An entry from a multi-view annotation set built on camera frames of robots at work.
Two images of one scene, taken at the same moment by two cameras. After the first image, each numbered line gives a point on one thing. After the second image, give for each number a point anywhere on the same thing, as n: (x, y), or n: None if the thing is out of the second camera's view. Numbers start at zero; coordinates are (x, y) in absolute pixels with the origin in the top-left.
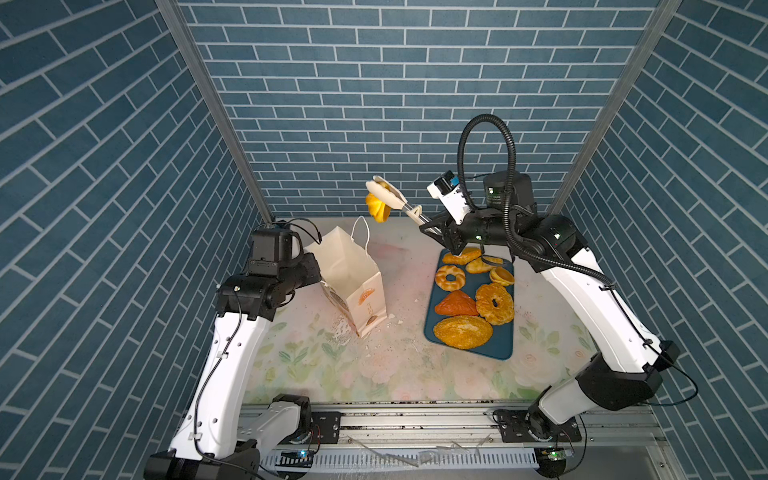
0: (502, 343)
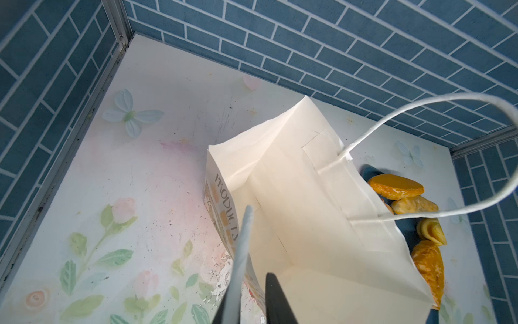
0: (407, 227)
